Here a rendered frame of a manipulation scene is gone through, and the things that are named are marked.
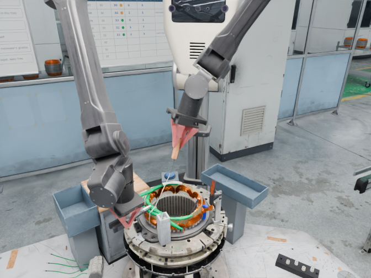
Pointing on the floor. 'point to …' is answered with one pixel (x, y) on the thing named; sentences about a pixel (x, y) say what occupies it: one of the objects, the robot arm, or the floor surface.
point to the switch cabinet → (253, 86)
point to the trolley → (361, 70)
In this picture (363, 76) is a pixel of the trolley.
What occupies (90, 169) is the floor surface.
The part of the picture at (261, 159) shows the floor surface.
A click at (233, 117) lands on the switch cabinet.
